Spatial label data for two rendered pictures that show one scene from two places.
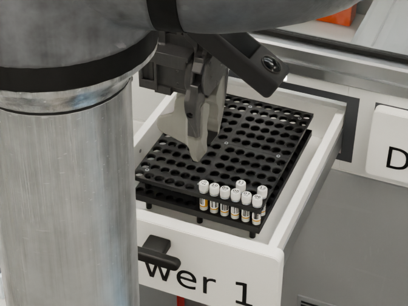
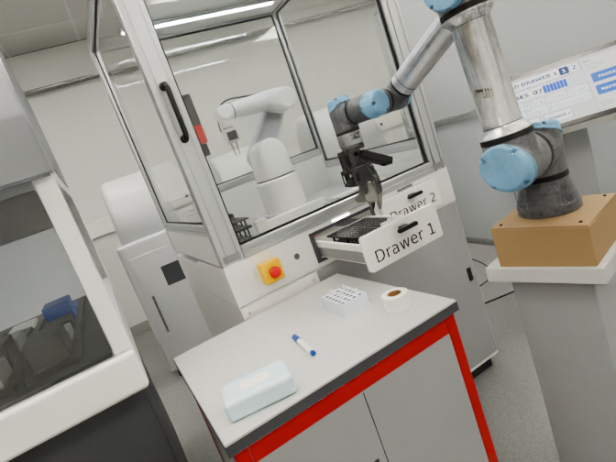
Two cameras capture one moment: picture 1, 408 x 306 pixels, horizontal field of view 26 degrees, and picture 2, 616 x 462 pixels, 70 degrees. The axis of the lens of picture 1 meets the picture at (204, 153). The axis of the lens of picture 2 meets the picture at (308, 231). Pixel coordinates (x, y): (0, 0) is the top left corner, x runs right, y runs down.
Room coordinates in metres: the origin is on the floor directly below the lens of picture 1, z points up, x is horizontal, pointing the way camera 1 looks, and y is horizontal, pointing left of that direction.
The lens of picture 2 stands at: (0.06, 1.17, 1.24)
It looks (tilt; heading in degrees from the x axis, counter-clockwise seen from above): 11 degrees down; 313
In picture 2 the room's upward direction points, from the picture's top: 20 degrees counter-clockwise
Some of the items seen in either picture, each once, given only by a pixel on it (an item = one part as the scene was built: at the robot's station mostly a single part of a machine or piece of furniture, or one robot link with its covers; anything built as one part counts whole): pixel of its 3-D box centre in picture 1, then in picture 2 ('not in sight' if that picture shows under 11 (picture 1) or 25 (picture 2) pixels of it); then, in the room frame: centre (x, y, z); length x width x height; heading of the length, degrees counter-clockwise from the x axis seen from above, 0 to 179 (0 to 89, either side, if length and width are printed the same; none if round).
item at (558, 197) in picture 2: not in sight; (545, 190); (0.37, -0.05, 0.91); 0.15 x 0.15 x 0.10
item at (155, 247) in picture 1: (154, 249); (405, 226); (0.73, 0.06, 0.91); 0.07 x 0.04 x 0.01; 67
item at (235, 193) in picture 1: (235, 205); not in sight; (0.83, -0.04, 0.89); 0.01 x 0.01 x 0.05
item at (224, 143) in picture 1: (226, 161); (366, 236); (0.94, -0.03, 0.87); 0.22 x 0.18 x 0.06; 157
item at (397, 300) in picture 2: not in sight; (396, 300); (0.69, 0.28, 0.78); 0.07 x 0.07 x 0.04
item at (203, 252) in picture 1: (164, 254); (402, 236); (0.76, 0.05, 0.87); 0.29 x 0.02 x 0.11; 67
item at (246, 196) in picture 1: (246, 208); not in sight; (0.82, -0.05, 0.89); 0.01 x 0.01 x 0.05
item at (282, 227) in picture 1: (228, 160); (365, 236); (0.95, -0.03, 0.86); 0.40 x 0.26 x 0.06; 157
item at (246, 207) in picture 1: (197, 190); not in sight; (0.85, 0.01, 0.90); 0.18 x 0.02 x 0.01; 67
